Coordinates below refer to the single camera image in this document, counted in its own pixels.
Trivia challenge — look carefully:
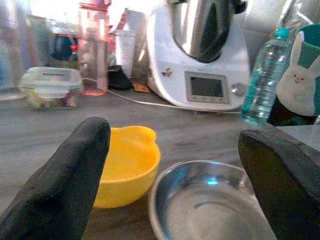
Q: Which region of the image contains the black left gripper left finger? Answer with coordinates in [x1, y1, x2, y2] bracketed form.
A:
[0, 116, 112, 240]

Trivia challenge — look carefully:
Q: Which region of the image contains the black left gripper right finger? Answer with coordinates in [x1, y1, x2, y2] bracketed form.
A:
[237, 128, 320, 240]

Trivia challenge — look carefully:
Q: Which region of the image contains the yellow plastic bowl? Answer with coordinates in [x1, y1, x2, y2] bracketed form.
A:
[92, 125, 161, 209]

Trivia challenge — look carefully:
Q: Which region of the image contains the stainless steel plate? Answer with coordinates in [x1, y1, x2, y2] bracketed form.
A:
[149, 160, 277, 240]

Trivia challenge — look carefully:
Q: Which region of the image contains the small clear food container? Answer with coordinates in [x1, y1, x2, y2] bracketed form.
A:
[19, 66, 83, 109]

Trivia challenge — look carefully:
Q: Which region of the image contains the white bunny teal cushion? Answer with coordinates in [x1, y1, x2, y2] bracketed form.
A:
[267, 23, 320, 126]

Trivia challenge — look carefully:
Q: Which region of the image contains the clear water bottle teal cap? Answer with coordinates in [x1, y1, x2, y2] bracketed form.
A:
[239, 27, 291, 126]

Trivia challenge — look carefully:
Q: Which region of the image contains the clear plastic bottle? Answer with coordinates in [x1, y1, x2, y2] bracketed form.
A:
[0, 0, 28, 101]

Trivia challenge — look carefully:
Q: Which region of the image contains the dark blue jar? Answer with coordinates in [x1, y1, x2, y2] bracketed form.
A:
[53, 34, 79, 61]

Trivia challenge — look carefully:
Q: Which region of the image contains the pink transparent drinking bottle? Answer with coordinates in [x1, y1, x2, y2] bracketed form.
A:
[78, 0, 112, 97]

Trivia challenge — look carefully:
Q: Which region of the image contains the white kitchen cooking machine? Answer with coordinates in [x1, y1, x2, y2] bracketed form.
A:
[146, 0, 252, 113]

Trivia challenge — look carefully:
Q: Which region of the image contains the white power cable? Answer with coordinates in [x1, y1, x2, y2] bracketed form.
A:
[82, 77, 241, 115]

